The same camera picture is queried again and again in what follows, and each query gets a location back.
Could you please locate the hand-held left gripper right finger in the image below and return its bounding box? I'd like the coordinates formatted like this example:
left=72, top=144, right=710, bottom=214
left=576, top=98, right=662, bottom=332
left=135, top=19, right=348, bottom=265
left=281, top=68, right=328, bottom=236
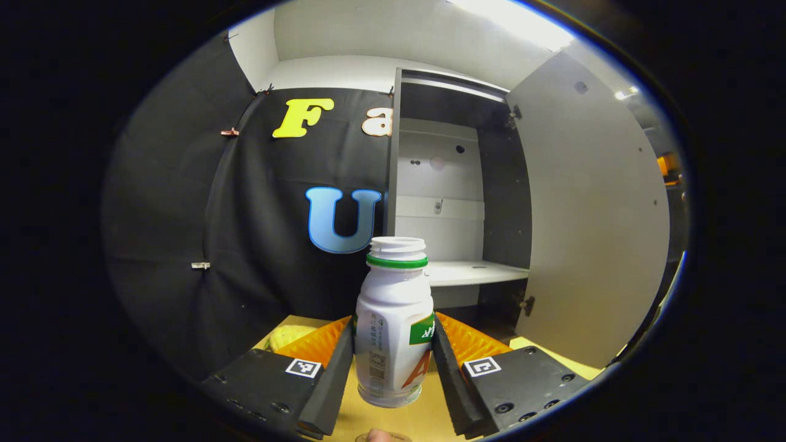
left=432, top=312, right=591, bottom=438

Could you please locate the white cabinet shelf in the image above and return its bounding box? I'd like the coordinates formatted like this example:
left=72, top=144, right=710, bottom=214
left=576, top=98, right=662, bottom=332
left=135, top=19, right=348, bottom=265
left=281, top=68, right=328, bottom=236
left=424, top=260, right=531, bottom=287

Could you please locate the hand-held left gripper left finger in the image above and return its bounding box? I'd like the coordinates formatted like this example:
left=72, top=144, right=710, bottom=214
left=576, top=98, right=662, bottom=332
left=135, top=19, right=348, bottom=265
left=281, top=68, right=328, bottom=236
left=201, top=316, right=355, bottom=440

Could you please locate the black backdrop cloth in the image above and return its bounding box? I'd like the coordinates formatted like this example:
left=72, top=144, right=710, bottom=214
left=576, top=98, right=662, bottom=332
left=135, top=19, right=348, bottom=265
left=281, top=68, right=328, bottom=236
left=101, top=31, right=687, bottom=381

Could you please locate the dark grey cabinet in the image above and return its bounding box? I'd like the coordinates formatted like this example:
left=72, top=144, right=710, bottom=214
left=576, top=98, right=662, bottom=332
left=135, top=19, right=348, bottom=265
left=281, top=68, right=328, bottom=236
left=386, top=68, right=534, bottom=344

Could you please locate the long ceiling light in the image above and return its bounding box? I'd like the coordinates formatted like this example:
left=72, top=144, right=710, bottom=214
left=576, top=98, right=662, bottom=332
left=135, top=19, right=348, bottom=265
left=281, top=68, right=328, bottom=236
left=448, top=0, right=575, bottom=52

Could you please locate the white plastic bottle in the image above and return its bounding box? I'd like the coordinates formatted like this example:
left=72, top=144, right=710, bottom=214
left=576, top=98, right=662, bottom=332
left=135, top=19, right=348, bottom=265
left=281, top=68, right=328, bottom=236
left=354, top=236, right=435, bottom=409

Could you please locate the beige cabinet door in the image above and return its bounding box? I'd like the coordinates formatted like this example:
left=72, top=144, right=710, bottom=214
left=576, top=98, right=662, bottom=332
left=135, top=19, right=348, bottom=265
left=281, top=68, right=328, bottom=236
left=505, top=50, right=671, bottom=370

